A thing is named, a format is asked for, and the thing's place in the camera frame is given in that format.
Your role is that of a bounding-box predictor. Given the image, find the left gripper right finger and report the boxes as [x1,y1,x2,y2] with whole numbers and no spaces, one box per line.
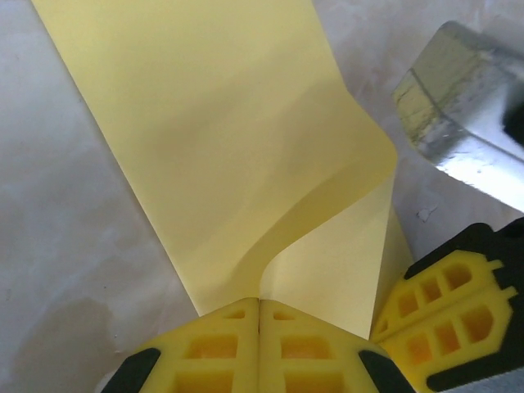
[260,298,406,393]

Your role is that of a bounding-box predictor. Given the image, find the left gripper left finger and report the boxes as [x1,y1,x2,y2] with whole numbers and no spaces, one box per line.
[112,297,260,393]

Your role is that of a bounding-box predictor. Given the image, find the yellow paper sheet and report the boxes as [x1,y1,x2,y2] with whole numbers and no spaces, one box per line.
[30,0,413,341]

